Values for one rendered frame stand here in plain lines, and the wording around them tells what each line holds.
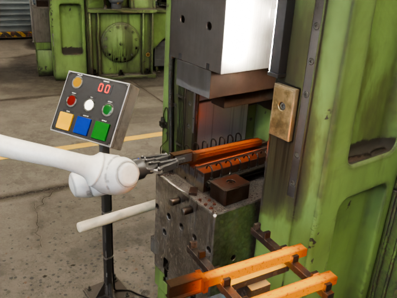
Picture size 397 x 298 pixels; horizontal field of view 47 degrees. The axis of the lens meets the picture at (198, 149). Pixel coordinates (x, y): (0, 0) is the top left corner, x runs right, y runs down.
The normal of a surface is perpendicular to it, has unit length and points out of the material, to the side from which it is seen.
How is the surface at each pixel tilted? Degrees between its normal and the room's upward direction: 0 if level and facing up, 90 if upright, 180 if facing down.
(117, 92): 60
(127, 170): 68
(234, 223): 90
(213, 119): 90
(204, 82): 90
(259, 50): 90
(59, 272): 0
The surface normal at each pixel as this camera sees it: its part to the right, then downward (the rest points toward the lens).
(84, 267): 0.05, -0.92
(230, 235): 0.59, 0.35
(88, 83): -0.39, -0.18
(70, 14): 0.37, 0.39
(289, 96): -0.80, 0.19
